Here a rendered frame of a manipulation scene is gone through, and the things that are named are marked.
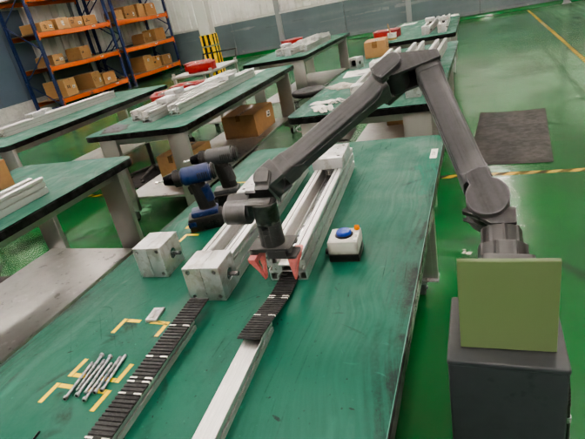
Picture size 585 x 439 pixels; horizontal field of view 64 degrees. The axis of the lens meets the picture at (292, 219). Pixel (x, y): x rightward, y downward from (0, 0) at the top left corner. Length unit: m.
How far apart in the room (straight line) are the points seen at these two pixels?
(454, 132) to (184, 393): 0.74
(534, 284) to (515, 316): 0.07
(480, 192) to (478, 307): 0.21
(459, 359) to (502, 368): 0.07
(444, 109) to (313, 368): 0.59
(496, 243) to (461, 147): 0.22
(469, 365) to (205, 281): 0.63
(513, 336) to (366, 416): 0.30
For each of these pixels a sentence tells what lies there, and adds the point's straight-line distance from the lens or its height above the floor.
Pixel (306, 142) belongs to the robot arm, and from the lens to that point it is 1.10.
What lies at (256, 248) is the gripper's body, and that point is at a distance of 1.10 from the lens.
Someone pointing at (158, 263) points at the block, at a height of 0.83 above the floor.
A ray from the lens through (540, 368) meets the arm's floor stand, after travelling 0.94.
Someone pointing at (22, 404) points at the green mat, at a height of 0.78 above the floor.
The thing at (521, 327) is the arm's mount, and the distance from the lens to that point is 0.93.
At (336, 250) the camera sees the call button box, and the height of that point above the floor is 0.82.
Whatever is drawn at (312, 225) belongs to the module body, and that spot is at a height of 0.86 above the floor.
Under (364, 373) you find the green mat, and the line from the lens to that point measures 0.92.
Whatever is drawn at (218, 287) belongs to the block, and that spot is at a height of 0.82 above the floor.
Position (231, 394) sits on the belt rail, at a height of 0.81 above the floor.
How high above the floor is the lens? 1.41
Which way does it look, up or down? 24 degrees down
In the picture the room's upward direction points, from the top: 12 degrees counter-clockwise
